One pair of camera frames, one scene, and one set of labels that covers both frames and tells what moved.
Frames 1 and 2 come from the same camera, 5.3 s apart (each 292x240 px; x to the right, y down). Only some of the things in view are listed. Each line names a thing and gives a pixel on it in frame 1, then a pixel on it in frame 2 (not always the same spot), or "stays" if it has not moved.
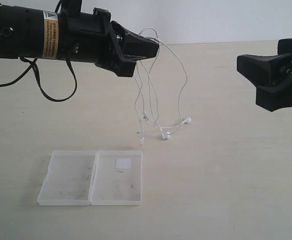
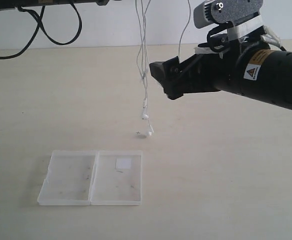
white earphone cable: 165,136 → 141,14
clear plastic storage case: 101,177 stays
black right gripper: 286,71 → 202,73
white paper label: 123,163 stays
